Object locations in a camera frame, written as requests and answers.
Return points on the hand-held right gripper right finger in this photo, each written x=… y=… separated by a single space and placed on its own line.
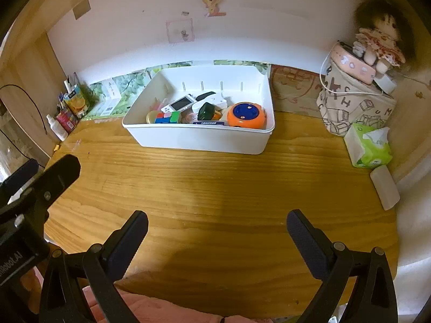
x=308 y=242

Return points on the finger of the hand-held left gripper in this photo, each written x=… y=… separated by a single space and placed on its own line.
x=23 y=173
x=65 y=170

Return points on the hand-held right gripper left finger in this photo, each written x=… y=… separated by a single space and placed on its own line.
x=129 y=242

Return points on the beige round compact case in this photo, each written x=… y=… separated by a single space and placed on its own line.
x=151 y=117

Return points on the multicoloured puzzle cube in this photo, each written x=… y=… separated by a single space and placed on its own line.
x=168 y=118

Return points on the white plastic bin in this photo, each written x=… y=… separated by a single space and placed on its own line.
x=202 y=138

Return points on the small white digital camera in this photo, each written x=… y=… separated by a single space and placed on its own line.
x=180 y=103

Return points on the orange round tape measure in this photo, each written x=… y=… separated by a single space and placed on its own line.
x=247 y=116

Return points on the clear labelled plastic box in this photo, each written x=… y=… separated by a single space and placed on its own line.
x=208 y=122

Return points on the dark green perfume bottle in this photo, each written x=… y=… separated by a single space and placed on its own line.
x=206 y=111

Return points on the white spray bottle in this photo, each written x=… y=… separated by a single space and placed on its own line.
x=58 y=129

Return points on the orange juice carton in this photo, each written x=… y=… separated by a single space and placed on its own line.
x=77 y=102

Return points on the pink clothing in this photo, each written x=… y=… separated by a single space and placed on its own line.
x=168 y=309

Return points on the green printed flattened carton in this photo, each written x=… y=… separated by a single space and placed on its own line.
x=114 y=91
x=242 y=63

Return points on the plain white box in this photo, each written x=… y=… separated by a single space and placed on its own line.
x=385 y=185

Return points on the wooden desk hutch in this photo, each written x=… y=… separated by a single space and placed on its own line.
x=27 y=74

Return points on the green tissue pack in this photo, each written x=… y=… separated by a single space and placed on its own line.
x=370 y=154

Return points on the letter-printed fabric bag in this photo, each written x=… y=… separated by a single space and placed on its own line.
x=353 y=114

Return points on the brown printed cardboard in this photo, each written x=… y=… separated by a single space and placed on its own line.
x=296 y=91

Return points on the white power adapter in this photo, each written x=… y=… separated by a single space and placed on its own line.
x=385 y=82

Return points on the pink paper note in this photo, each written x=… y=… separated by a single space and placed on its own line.
x=180 y=31

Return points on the pink pouch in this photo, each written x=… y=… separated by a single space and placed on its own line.
x=353 y=65

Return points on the small white plush charm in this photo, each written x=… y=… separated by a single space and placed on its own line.
x=358 y=49

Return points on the brown-haired plush doll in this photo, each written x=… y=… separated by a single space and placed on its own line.
x=380 y=40

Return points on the yellow pony sticker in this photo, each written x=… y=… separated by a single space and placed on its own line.
x=213 y=6

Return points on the clear wall hook plate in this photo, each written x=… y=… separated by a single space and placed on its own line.
x=81 y=9

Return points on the metal wall hook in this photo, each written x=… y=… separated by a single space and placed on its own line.
x=420 y=95

